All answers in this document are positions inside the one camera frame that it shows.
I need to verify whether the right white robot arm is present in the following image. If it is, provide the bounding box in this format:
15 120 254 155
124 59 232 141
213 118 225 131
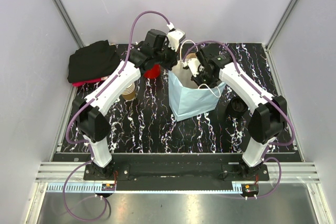
186 49 287 180

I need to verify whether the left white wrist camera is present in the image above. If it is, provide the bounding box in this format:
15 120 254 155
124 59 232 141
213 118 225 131
167 23 186 51

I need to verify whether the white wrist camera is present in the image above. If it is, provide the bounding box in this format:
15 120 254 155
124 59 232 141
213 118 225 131
182 58 201 76
167 23 186 51

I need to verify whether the black marble pattern mat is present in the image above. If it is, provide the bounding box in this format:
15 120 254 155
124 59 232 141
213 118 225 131
52 42 296 154

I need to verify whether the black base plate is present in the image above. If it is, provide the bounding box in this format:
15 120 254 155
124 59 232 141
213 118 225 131
49 154 269 193

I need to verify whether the red cup holder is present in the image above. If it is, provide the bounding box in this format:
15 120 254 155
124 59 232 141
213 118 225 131
144 65 161 79

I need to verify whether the aluminium frame rail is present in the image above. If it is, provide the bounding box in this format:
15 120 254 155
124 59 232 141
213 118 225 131
25 154 335 223

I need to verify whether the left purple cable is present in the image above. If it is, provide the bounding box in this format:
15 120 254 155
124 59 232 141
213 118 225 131
61 10 175 221

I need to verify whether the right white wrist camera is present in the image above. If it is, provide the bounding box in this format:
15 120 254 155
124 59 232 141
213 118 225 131
182 58 201 76

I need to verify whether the stack of black cup lids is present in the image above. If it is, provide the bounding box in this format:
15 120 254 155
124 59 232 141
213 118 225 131
226 97 248 118

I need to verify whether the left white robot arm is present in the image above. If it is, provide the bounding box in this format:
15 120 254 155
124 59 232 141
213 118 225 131
69 28 185 180

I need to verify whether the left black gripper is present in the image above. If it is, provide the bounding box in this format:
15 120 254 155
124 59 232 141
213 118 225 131
153 41 180 71

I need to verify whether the pink cloth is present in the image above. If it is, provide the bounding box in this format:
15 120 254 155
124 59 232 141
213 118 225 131
71 76 109 87

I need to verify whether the light blue paper bag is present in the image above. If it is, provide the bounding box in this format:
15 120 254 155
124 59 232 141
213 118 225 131
169 46 226 122

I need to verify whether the stack of brown paper cups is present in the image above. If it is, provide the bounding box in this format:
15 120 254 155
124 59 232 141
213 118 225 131
121 83 135 101

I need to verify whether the black folded cloth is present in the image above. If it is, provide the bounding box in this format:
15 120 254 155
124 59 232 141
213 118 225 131
67 40 120 84

